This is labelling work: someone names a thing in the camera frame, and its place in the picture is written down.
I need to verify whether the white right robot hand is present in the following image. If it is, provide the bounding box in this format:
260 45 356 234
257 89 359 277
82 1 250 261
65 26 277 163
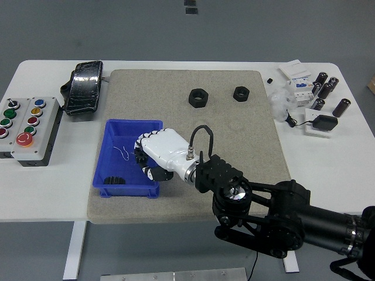
133 128 197 182

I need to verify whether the large black hex nut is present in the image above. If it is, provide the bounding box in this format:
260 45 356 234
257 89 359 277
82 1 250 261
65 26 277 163
188 88 210 108

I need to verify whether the smaller black hex nut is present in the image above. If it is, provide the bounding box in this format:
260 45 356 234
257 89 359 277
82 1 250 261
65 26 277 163
233 85 251 102

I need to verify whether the grey control box emergency stop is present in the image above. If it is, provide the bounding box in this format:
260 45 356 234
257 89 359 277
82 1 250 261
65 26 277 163
11 97 62 168

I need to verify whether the grey control box with selector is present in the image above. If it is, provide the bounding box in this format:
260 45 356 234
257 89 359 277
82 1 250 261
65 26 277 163
0 98 32 160

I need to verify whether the blue plastic bin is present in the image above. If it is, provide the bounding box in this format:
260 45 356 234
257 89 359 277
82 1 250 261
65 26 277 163
92 118 165 198

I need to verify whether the grey-brown felt mat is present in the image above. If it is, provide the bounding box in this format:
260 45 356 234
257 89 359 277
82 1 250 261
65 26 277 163
87 69 292 225

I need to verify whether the black tape-wrapped device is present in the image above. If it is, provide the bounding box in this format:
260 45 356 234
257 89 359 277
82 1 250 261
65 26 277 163
60 60 105 117

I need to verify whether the clear crumpled plastic bag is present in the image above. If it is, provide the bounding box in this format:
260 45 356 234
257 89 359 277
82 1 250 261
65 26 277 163
268 89 298 122

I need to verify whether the white table leg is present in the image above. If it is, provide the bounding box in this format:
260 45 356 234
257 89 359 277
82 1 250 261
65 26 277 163
282 251 300 273
63 221 87 280

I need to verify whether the white blue circuit breaker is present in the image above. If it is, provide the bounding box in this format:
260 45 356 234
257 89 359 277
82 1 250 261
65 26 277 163
285 76 316 109

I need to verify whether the white square plate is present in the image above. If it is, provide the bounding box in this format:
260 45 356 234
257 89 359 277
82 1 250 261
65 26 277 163
303 108 335 139

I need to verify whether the white flat carton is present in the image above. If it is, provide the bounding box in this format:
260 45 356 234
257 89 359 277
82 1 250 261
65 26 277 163
278 60 312 81

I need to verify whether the black power adapter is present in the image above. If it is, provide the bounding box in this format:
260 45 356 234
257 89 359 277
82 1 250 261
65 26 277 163
312 115 339 133

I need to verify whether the white string piece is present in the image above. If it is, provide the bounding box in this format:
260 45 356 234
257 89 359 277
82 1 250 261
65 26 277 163
113 145 130 162

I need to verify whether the black adapter cord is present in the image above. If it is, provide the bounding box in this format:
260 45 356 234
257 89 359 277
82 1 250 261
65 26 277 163
285 109 315 128

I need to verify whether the black hanging cable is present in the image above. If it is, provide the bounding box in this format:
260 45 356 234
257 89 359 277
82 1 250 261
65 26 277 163
248 251 259 281

